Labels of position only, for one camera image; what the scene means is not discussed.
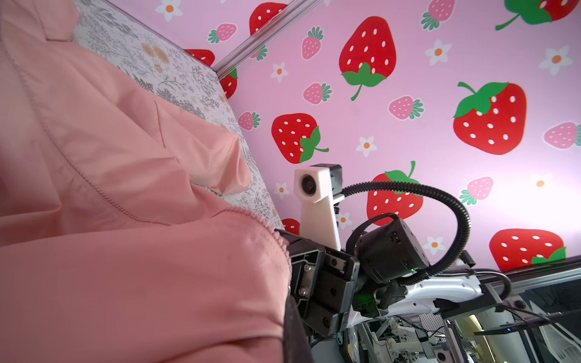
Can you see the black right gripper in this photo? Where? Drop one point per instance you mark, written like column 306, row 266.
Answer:
column 323, row 284

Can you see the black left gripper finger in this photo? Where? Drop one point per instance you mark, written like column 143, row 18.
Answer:
column 296, row 347

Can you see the pink hooded zip jacket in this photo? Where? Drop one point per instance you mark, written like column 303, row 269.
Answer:
column 116, row 242

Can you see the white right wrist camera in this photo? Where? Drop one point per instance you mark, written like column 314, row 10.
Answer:
column 319, row 188

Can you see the aluminium right corner post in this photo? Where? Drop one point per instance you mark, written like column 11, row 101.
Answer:
column 289, row 15

